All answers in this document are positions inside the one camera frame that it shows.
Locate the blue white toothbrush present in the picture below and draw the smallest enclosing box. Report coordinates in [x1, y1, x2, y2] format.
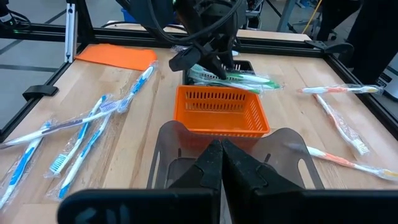
[0, 119, 53, 211]
[43, 93, 110, 180]
[45, 111, 114, 202]
[116, 60, 159, 114]

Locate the orange white toothbrush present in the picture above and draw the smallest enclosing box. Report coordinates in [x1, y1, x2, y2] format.
[297, 83, 385, 96]
[284, 141, 398, 183]
[312, 92, 371, 157]

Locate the orange flat plastic lid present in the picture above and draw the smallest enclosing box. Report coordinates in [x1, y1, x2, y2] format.
[74, 42, 159, 72]

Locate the yellow floor cable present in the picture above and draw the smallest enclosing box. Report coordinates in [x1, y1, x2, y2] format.
[300, 0, 325, 35]

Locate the green white toothbrush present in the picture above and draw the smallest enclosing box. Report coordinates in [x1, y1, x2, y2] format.
[188, 67, 237, 82]
[188, 63, 282, 91]
[191, 79, 264, 95]

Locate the white grey appliance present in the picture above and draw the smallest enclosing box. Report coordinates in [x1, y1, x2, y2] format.
[374, 60, 398, 101]

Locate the black box with cables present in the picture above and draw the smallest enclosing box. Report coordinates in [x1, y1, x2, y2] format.
[0, 0, 32, 34]

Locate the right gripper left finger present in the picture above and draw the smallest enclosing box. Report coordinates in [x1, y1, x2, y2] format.
[57, 139, 223, 224]

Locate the blue plastic bin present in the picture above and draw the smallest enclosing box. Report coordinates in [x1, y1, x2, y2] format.
[120, 8, 138, 24]

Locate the orange slotted plastic basket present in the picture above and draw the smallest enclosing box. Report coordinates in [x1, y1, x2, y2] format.
[172, 84, 271, 140]

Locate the black frame clip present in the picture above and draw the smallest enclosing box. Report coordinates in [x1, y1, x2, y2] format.
[21, 83, 60, 102]
[304, 39, 356, 55]

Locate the black aluminium table frame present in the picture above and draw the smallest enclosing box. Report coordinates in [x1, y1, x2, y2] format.
[0, 0, 398, 144]

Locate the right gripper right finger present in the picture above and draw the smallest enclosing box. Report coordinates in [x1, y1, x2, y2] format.
[221, 139, 398, 224]

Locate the person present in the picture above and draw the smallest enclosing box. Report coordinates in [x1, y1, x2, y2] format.
[316, 0, 363, 42]
[343, 0, 398, 85]

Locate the silver aluminium extrusion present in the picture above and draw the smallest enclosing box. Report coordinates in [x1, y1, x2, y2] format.
[63, 1, 79, 65]

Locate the grey metal stand bar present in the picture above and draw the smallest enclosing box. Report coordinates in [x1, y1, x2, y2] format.
[275, 0, 300, 34]

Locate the purple white toothbrush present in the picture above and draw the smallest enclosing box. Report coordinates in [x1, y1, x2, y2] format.
[0, 100, 121, 150]

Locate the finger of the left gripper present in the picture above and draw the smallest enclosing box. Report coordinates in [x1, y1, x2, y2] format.
[169, 46, 203, 72]
[205, 43, 229, 81]

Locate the black slotted plastic basket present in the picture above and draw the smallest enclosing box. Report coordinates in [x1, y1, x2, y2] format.
[182, 58, 256, 87]

